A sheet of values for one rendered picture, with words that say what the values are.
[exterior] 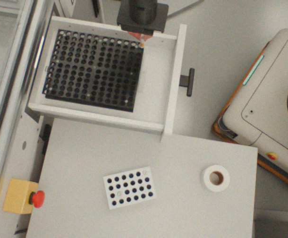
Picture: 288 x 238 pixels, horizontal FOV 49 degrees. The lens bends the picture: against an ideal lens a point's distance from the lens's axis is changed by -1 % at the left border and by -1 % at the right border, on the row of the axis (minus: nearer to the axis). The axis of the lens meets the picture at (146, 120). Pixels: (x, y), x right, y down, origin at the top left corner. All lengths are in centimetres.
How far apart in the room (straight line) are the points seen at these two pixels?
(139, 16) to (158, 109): 27
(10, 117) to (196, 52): 134
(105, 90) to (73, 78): 10
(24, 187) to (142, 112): 33
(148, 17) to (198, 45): 123
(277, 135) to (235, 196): 66
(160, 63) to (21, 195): 48
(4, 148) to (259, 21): 169
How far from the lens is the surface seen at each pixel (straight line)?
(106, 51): 82
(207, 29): 195
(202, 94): 177
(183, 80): 78
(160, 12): 71
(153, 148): 88
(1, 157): 70
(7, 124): 70
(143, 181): 83
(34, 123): 85
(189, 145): 90
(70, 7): 95
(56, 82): 84
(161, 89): 85
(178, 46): 80
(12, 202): 76
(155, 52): 89
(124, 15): 70
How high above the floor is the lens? 163
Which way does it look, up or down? 75 degrees down
